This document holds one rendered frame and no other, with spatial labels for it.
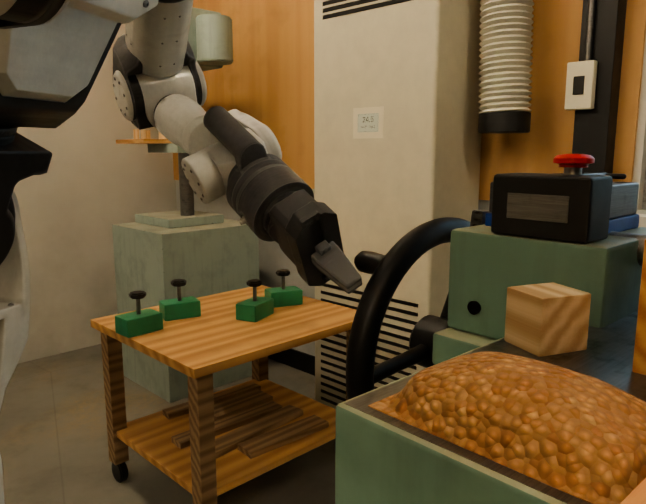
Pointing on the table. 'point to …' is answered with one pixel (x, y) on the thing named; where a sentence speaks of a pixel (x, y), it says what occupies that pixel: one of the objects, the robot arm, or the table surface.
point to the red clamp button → (573, 160)
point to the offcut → (547, 318)
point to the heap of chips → (536, 421)
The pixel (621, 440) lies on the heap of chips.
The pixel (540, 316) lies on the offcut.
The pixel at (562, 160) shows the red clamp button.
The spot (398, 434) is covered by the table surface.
